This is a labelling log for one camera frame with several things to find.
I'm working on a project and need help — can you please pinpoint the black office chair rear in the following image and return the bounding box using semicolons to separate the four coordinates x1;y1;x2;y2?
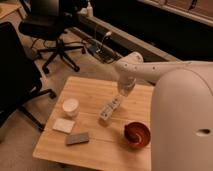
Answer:
18;0;85;74

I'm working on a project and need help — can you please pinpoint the white cup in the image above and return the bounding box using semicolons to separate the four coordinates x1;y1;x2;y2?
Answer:
62;98;79;117

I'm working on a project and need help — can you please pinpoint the white square sponge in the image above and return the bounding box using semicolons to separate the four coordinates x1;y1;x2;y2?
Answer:
52;118;75;133

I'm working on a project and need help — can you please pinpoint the clear labelled plastic bottle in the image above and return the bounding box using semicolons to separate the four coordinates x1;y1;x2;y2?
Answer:
100;96;122;121

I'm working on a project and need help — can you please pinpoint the red bowl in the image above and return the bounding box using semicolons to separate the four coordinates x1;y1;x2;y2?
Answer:
124;122;151;149

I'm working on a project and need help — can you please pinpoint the black office chair left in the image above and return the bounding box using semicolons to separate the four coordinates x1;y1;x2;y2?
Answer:
0;22;56;131

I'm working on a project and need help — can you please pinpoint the black office chair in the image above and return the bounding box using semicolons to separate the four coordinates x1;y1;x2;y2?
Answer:
18;0;85;74
0;22;56;131

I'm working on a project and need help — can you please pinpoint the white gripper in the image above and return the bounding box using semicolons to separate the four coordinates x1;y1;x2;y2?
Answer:
117;76;136;97

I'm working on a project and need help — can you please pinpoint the wooden table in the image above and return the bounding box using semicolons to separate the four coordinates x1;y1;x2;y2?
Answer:
33;77;153;171

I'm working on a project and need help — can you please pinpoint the power strip with cables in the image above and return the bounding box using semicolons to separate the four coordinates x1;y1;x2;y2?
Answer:
87;31;118;64

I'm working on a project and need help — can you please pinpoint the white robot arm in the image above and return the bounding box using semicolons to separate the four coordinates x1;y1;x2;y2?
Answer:
115;52;213;171

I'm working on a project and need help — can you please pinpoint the grey rectangular block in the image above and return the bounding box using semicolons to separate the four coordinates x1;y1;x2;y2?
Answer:
65;132;89;145

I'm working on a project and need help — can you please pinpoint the white spray bottle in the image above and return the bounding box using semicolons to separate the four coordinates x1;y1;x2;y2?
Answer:
87;0;93;17

